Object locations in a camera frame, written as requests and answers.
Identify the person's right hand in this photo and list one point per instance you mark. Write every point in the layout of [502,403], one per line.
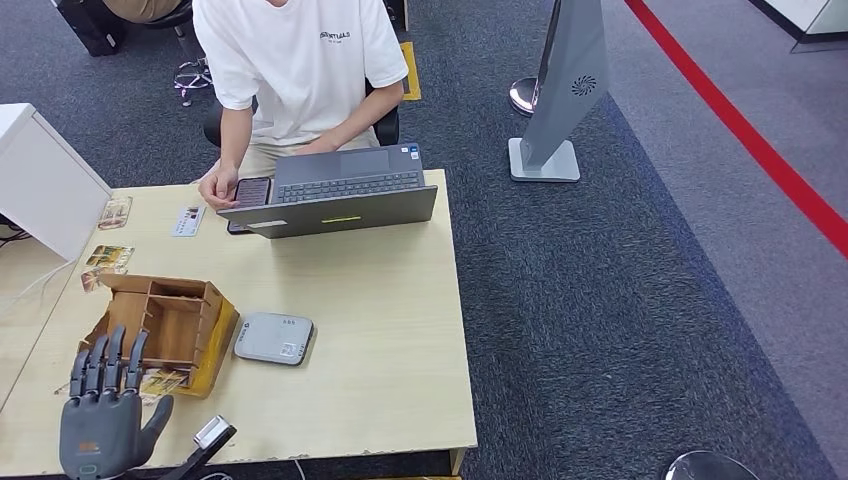
[218,187]

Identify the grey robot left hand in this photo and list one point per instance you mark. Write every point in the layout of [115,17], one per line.
[99,437]

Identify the person's left hand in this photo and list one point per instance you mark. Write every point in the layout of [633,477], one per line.
[316,146]

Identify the white ID card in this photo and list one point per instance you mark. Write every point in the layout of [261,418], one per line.
[188,222]

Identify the person's left forearm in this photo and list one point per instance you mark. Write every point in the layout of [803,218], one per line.
[371,112]

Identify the person's right forearm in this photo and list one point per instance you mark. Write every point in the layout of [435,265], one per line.
[233,136]

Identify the person in background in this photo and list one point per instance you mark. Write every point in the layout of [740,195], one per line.
[142,6]

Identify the black smartphone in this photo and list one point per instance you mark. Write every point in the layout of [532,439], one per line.
[250,194]

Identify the black office chair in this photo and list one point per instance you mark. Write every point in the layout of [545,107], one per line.
[387,126]

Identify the grey laptop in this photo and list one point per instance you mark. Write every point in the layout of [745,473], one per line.
[338,218]

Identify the black swivel stool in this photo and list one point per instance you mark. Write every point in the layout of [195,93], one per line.
[192,79]

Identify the yellow floor tape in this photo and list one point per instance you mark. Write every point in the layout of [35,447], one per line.
[411,69]

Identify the wooden compartment organiser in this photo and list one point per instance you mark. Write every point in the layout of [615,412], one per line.
[172,324]

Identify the white box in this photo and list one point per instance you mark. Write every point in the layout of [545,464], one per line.
[43,179]

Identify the black bag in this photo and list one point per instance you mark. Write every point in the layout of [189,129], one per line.
[93,26]

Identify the chrome stanchion base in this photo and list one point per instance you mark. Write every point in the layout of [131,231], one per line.
[705,467]
[522,95]

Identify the grey sign stand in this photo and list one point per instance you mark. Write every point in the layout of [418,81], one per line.
[570,86]

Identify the red floor tape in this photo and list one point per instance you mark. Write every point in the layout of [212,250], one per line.
[748,136]

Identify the white cabinet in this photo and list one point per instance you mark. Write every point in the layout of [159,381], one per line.
[815,16]

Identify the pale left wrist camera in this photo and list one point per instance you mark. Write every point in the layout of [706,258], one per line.
[212,432]

